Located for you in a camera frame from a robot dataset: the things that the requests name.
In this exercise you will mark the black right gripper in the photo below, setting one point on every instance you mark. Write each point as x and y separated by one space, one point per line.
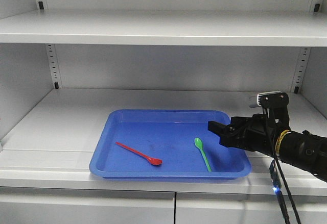
255 134

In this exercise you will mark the green plastic spoon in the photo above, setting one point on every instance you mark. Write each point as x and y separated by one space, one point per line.
199 145

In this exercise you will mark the red plastic spoon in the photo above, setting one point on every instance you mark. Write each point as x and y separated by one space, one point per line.
151 160

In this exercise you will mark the upper grey cabinet shelf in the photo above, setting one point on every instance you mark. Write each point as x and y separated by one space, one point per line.
207 28

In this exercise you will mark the blue plastic tray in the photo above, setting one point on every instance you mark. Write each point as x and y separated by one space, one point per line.
167 135

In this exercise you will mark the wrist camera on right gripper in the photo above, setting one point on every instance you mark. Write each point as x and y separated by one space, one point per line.
275 101

